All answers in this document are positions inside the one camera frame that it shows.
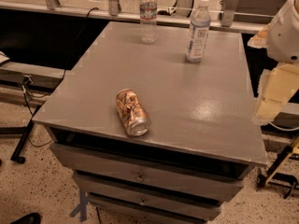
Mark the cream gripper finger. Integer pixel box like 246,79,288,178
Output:
255,63,299,121
248,26,269,49

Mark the white cable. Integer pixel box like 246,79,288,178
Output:
267,120,299,133

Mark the black yellow stand leg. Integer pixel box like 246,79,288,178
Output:
257,134,299,199

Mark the black shoe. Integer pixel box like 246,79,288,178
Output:
10,213,41,224

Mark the blue label plastic bottle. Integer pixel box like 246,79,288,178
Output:
185,0,211,63

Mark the crushed orange soda can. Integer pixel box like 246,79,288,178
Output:
116,89,150,136

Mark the black table leg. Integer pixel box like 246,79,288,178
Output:
10,105,43,165

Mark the clear plastic water bottle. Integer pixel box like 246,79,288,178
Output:
139,0,157,44

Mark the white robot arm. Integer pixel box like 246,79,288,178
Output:
248,0,299,125

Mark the grey drawer cabinet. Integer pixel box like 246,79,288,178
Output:
35,22,266,224

